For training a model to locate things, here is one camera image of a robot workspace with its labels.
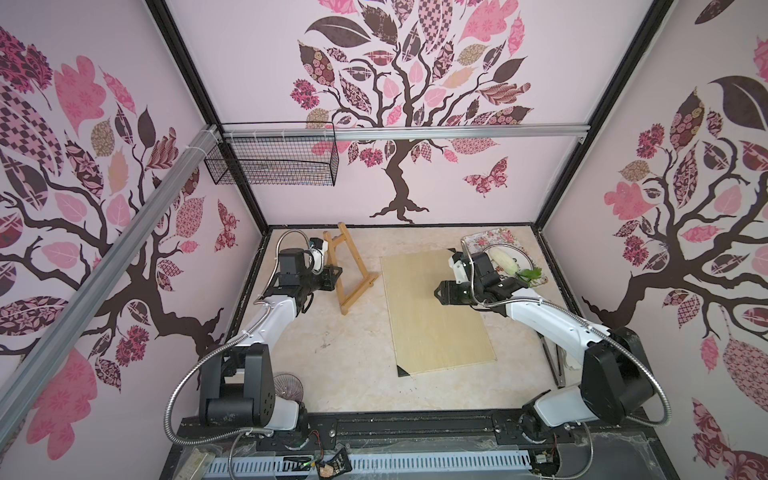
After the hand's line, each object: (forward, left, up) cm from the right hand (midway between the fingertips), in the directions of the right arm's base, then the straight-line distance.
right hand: (442, 290), depth 87 cm
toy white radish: (+16, -26, -9) cm, 32 cm away
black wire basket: (+39, +52, +23) cm, 69 cm away
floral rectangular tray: (+11, -34, -11) cm, 38 cm away
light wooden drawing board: (-8, +3, -12) cm, 15 cm away
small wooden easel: (+9, +32, +12) cm, 35 cm away
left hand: (+5, +31, +2) cm, 31 cm away
